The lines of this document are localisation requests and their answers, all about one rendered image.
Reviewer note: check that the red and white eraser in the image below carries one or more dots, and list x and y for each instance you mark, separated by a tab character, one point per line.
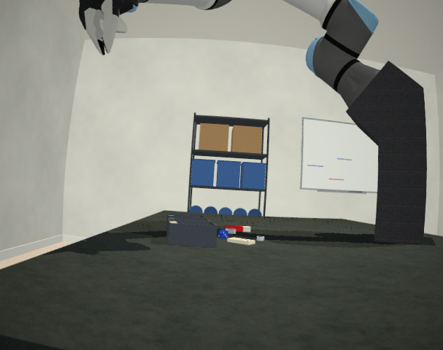
239	228

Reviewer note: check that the grey rack of labelled bins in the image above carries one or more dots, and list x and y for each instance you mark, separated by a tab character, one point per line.
192	232

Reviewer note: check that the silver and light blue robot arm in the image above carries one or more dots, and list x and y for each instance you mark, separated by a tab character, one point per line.
332	57

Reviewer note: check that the blue die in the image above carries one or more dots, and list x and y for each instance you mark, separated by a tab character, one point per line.
223	234

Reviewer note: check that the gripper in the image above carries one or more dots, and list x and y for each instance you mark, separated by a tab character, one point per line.
100	19

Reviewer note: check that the white domino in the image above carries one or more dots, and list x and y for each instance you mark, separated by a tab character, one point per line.
240	241

